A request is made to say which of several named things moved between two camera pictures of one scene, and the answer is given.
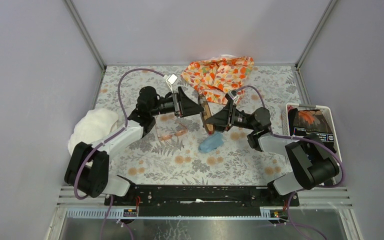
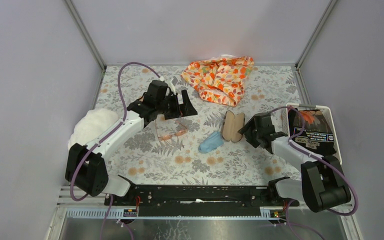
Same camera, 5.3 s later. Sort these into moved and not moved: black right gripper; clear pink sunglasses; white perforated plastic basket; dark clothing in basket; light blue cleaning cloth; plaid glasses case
Moved: plaid glasses case; black right gripper
Not moved: light blue cleaning cloth; dark clothing in basket; clear pink sunglasses; white perforated plastic basket
